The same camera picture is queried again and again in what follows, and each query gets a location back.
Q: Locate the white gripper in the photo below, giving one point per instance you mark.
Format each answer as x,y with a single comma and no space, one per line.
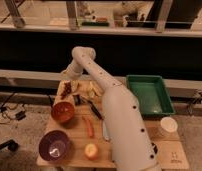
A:
70,74

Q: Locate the dark red grape bunch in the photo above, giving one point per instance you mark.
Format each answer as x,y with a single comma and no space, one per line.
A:
67,90

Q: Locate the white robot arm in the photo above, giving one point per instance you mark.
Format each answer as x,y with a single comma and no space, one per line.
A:
131,145

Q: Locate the red bowl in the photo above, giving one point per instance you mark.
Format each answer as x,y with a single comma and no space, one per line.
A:
62,112

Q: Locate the purple bowl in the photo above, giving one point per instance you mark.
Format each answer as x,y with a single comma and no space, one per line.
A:
54,146

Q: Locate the black binder clip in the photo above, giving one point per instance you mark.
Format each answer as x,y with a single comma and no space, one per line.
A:
77,99

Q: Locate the peeled banana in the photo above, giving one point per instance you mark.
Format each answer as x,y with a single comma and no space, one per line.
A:
93,90

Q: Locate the orange carrot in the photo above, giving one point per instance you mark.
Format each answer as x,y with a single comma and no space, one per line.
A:
89,127

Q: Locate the light blue cloth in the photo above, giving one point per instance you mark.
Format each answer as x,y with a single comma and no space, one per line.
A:
105,133

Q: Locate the black power adapter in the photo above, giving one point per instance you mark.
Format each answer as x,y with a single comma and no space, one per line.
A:
20,115

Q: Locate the red yellow apple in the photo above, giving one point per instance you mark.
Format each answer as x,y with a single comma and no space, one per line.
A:
91,151

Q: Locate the green plastic tray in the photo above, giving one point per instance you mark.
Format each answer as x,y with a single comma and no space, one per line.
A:
154,99

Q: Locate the black chair base leg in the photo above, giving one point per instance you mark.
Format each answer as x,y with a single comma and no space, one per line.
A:
11,145

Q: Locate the white paper cup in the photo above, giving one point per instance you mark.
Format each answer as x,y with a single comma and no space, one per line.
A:
168,126

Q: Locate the silver metal cup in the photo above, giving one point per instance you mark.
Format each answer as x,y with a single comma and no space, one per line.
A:
154,146

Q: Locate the black handled knife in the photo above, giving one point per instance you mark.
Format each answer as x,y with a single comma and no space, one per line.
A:
93,108

